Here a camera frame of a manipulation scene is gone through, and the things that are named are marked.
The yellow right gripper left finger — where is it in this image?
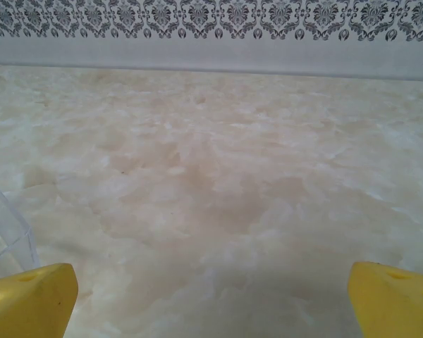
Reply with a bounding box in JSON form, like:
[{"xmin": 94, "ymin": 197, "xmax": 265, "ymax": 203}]
[{"xmin": 0, "ymin": 263, "xmax": 79, "ymax": 338}]

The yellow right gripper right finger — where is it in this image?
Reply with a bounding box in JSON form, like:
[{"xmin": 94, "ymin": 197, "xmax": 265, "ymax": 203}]
[{"xmin": 348, "ymin": 261, "xmax": 423, "ymax": 338}]

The clear acrylic card tray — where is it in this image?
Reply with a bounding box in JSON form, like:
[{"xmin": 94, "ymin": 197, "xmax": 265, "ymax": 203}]
[{"xmin": 0, "ymin": 171, "xmax": 42, "ymax": 282}]

